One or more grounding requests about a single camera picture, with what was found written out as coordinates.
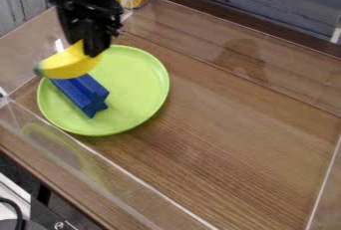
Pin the clear acrylic tray walls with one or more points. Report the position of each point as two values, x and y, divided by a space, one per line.
239 154

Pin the yellow toy banana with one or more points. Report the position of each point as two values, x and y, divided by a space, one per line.
68 64

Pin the blue cross-shaped block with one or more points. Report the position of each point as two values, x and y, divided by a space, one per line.
85 93

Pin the green round plate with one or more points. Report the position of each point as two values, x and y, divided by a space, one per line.
135 77

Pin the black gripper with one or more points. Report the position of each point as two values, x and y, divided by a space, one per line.
101 18

